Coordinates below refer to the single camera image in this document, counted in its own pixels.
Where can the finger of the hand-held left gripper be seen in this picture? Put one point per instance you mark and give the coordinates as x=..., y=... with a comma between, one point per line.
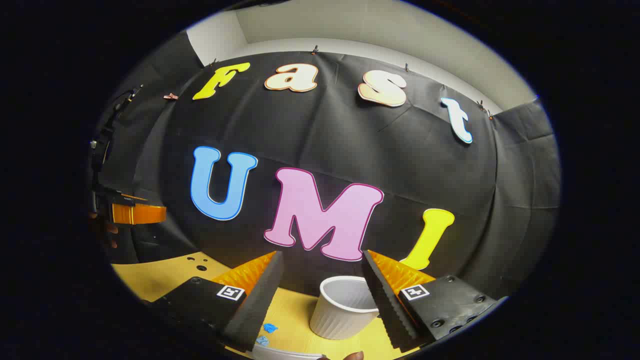
x=140, y=213

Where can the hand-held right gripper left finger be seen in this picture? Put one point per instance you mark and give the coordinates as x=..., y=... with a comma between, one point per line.
x=260, y=300

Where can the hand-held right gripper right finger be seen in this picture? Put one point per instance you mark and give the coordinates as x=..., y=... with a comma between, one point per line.
x=385, y=305

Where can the blue paper ball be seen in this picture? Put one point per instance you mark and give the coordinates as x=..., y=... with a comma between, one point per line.
x=262, y=341
x=270, y=328

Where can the white ribbed garbage bin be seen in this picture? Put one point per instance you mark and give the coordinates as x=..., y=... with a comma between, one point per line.
x=340, y=315

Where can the grey plastic dustpan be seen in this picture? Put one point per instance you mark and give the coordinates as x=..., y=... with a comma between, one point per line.
x=285, y=356

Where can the wooden desktop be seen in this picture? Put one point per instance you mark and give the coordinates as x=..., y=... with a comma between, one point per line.
x=160, y=275

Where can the black backdrop cloth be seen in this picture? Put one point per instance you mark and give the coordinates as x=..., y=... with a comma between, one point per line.
x=350, y=140

